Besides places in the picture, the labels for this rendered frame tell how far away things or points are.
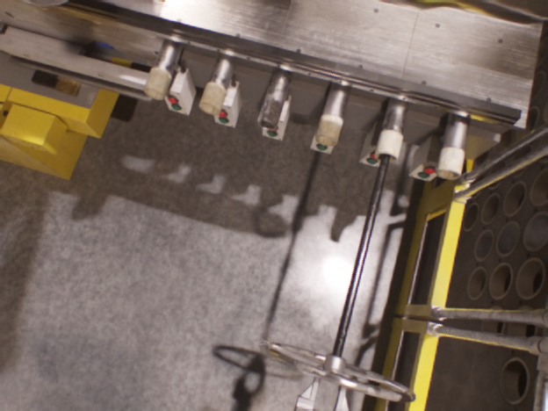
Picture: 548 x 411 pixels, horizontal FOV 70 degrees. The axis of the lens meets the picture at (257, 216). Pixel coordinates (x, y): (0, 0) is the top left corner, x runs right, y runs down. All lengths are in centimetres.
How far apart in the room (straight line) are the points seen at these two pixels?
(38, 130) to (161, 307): 92
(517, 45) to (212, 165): 133
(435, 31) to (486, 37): 14
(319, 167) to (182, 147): 71
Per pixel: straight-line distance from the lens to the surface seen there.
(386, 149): 112
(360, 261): 105
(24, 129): 167
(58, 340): 212
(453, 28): 132
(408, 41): 125
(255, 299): 189
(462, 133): 122
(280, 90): 116
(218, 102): 115
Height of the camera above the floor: 189
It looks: 78 degrees down
